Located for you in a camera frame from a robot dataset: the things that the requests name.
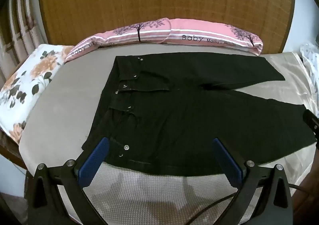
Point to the beige curtain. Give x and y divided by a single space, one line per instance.
20 28

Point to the white floral pillow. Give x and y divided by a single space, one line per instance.
30 78

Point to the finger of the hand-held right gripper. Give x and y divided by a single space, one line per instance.
311 121

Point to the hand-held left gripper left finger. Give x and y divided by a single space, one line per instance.
94 159

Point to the wooden headboard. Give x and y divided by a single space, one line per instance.
159 1

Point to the black pants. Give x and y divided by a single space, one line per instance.
189 115

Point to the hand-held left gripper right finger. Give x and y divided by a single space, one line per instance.
225 159

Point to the beige bed sheet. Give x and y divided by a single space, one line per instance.
74 85

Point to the white dotted pillow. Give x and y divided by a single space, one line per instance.
311 58

